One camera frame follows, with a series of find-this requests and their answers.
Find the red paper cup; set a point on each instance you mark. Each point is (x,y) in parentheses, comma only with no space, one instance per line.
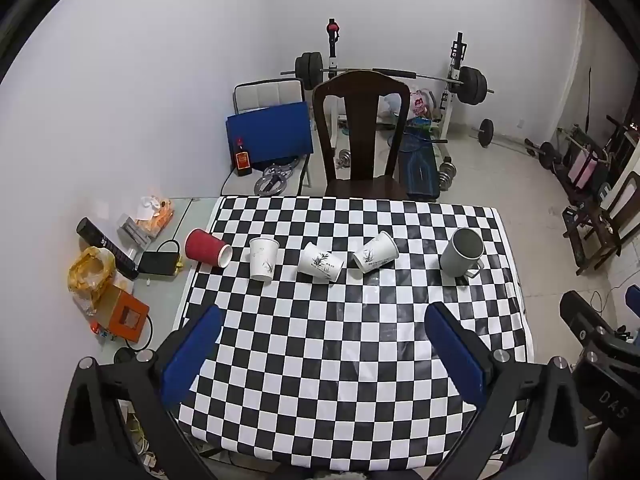
(202,247)

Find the orange snack packet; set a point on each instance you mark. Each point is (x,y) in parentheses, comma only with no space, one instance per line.
(157,215)

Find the pink plastic bag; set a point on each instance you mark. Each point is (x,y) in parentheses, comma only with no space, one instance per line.
(420,105)

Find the blue board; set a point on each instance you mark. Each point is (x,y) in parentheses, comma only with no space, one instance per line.
(270,132)

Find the white weight bench rack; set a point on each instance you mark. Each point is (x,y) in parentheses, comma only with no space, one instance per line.
(457,60)

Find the barbell with small plates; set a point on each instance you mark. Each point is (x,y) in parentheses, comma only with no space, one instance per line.
(486,132)

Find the barbell with black plates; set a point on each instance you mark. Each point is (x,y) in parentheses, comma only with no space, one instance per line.
(472,85)

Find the dark bottle red cap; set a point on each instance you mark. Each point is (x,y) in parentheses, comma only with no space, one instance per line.
(243,160)

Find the orange box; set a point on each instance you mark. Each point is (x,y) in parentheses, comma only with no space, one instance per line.
(125,315)

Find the silver weight plates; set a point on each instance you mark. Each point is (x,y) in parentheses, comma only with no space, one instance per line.
(272,180)

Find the grey mug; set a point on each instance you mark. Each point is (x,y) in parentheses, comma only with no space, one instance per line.
(456,260)

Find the white padded chair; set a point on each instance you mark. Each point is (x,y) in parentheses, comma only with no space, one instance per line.
(267,92)

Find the black remote control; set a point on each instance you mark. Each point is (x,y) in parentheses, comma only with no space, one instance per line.
(102,242)

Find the dark wooden chair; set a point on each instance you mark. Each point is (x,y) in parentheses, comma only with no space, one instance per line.
(361,110)

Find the black blue bench pad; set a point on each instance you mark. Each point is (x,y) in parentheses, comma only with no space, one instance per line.
(419,170)

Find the black white checkered tablecloth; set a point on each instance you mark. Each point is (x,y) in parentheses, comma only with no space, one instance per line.
(325,335)

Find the small chrome dumbbell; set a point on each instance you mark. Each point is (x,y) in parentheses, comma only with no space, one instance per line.
(343,158)

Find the stacked dark wooden furniture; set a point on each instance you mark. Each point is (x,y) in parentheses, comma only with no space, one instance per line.
(600,230)

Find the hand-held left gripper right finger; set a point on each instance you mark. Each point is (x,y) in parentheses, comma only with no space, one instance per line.
(457,355)

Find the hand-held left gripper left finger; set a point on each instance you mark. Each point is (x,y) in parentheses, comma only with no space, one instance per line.
(192,355)

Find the pink cloth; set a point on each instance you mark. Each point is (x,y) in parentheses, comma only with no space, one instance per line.
(584,166)

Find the yellow plastic bag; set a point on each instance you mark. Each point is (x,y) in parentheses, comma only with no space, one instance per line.
(90,272)

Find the white paper cup bamboo print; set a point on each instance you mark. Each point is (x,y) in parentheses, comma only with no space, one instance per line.
(375,255)
(317,262)
(263,259)

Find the silver box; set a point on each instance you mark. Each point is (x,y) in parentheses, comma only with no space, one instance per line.
(135,230)

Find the blue object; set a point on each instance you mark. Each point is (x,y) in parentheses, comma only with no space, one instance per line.
(633,302)

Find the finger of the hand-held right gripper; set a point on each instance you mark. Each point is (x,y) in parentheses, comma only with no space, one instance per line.
(575,310)

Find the black pouch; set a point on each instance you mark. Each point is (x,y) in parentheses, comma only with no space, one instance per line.
(157,261)

